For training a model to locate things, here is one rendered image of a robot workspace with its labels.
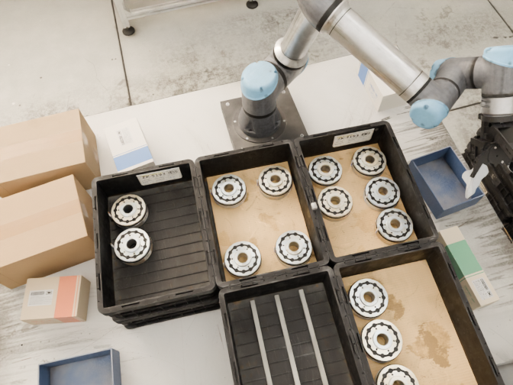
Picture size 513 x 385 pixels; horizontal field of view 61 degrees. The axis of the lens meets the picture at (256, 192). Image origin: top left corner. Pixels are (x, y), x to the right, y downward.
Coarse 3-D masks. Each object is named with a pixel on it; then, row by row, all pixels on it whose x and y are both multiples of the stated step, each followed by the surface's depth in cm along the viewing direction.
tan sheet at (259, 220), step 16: (240, 176) 136; (256, 176) 136; (256, 192) 134; (240, 208) 131; (256, 208) 131; (272, 208) 131; (288, 208) 131; (224, 224) 129; (240, 224) 129; (256, 224) 129; (272, 224) 129; (288, 224) 129; (304, 224) 129; (224, 240) 127; (240, 240) 127; (256, 240) 127; (272, 240) 127; (272, 256) 124; (224, 272) 123
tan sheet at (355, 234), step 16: (352, 176) 135; (384, 176) 135; (352, 192) 133; (352, 208) 131; (368, 208) 130; (400, 208) 130; (336, 224) 128; (352, 224) 128; (368, 224) 128; (336, 240) 126; (352, 240) 126; (368, 240) 126; (336, 256) 124
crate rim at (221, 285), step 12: (264, 144) 130; (276, 144) 130; (204, 156) 128; (216, 156) 130; (228, 156) 129; (300, 168) 126; (300, 180) 124; (204, 192) 123; (204, 204) 121; (204, 216) 120; (312, 216) 119; (324, 252) 114; (216, 264) 115; (312, 264) 113; (324, 264) 112; (216, 276) 113; (252, 276) 112; (264, 276) 111; (276, 276) 112
